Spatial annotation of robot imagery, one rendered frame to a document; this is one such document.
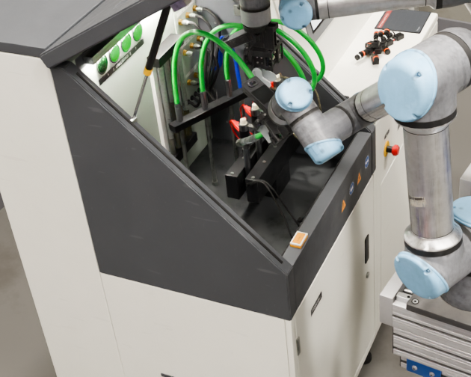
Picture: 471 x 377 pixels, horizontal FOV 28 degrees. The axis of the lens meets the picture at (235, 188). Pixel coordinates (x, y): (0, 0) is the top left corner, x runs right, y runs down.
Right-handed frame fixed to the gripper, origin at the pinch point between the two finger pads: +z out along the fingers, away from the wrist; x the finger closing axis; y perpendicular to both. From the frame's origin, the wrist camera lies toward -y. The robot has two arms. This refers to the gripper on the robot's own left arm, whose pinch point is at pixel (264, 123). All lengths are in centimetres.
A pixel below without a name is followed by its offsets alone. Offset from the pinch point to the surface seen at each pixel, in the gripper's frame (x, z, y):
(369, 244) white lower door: 24, 64, 44
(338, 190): 12.9, 22.1, 24.1
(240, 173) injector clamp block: -5.5, 30.1, 4.9
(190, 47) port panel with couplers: 5, 41, -36
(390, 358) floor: 19, 102, 83
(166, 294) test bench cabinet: -41, 32, 22
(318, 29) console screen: 45, 50, -21
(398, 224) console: 45, 91, 45
